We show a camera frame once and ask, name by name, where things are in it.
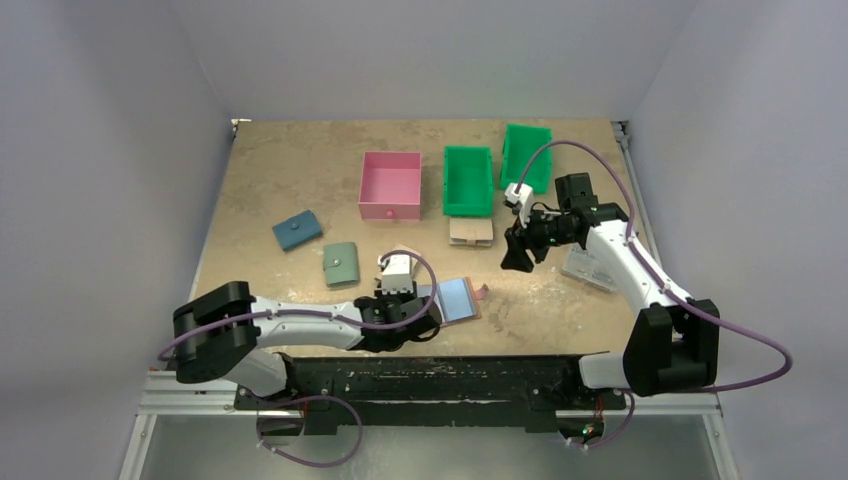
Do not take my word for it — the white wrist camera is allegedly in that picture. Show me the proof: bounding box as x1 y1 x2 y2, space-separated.
504 182 534 218
378 254 414 295

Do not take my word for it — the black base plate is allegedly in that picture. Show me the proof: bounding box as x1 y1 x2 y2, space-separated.
234 355 626 435

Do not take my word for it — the right green bin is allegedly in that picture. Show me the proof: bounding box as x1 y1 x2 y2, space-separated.
499 124 553 194

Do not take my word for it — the brown card holder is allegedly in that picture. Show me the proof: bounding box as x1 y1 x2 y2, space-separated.
416 277 489 327

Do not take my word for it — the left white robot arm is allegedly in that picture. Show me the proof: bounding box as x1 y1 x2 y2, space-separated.
159 281 443 398

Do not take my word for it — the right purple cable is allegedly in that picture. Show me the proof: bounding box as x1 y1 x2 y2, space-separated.
515 140 794 452

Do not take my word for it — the green bin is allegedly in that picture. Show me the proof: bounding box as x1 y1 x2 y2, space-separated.
443 146 494 217
499 124 553 194

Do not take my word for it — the cream card holder with snap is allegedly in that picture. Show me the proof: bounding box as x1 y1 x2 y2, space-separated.
388 244 420 278

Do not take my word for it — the purple cable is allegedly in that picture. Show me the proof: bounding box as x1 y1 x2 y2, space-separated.
157 248 440 469
515 140 794 452

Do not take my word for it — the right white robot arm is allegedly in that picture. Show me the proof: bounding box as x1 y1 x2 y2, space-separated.
501 173 719 397

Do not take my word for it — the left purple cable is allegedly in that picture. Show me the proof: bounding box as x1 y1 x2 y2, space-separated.
157 248 440 469

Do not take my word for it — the blue card holder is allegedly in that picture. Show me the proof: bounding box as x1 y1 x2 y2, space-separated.
271 210 323 252

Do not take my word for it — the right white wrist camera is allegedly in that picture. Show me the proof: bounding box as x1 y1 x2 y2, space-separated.
504 182 534 218

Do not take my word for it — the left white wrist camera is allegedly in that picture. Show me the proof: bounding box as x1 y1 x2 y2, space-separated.
378 254 414 295

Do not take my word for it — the pink open box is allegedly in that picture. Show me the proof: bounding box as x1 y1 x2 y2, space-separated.
358 151 422 222

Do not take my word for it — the green card holder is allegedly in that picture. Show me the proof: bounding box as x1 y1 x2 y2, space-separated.
323 241 360 288

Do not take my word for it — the beige card holder with strap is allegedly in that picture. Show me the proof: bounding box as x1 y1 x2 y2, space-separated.
448 217 494 247

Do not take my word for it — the left green bin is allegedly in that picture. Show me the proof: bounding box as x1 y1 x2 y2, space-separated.
443 146 494 217

